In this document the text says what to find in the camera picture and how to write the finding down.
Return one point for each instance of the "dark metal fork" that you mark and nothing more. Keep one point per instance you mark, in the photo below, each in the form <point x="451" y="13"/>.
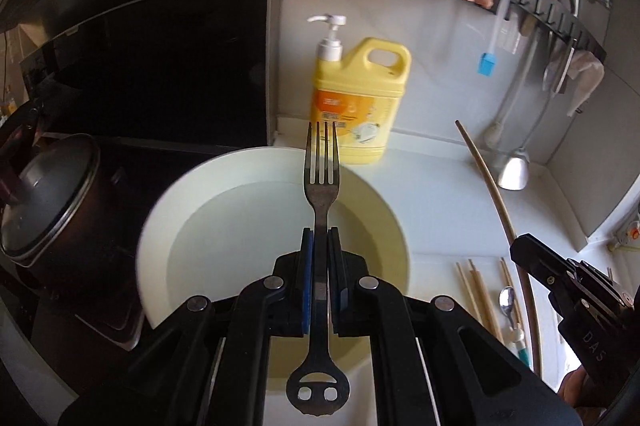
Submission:
<point x="320" y="201"/>

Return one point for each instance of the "white wall outlet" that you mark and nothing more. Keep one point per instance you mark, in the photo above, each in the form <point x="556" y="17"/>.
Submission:
<point x="631" y="233"/>

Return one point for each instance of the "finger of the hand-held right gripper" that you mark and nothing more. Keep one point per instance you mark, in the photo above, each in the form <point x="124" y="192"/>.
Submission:
<point x="537" y="258"/>

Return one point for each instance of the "person's right hand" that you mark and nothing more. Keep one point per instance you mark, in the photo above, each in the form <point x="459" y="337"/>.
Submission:
<point x="575" y="388"/>

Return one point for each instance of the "white hanging cloth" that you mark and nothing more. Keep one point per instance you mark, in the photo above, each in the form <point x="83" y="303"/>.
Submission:
<point x="585" y="75"/>

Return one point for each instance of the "short wooden chopstick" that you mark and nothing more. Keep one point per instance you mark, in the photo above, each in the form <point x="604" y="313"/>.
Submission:
<point x="466" y="288"/>
<point x="479" y="288"/>
<point x="509" y="281"/>
<point x="487" y="306"/>

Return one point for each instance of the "dark pot with glass lid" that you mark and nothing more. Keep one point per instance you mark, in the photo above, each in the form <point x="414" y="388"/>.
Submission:
<point x="50" y="201"/>

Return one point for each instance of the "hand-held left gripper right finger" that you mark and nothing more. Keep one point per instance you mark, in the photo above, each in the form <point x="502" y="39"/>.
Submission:
<point x="341" y="291"/>

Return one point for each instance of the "yellow detergent pump bottle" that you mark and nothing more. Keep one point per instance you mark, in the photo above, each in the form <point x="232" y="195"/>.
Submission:
<point x="360" y="75"/>

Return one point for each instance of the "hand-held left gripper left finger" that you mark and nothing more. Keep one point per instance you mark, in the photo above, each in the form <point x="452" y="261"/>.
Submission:
<point x="309" y="286"/>

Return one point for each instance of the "black range hood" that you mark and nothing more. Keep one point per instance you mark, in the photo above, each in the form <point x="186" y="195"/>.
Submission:
<point x="150" y="55"/>

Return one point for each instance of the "metal spatula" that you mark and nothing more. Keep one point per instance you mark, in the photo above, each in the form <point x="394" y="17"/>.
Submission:
<point x="514" y="171"/>

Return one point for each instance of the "long wooden chopstick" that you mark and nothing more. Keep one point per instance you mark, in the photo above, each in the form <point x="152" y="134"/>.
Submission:
<point x="486" y="171"/>

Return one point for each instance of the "black gas stove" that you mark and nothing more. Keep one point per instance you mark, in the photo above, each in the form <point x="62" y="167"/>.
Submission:
<point x="100" y="316"/>

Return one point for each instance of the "blue silicone brush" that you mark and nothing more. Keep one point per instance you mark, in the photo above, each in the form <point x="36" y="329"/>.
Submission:
<point x="487" y="64"/>

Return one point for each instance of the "white bowl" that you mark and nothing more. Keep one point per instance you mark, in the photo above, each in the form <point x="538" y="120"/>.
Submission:
<point x="225" y="231"/>

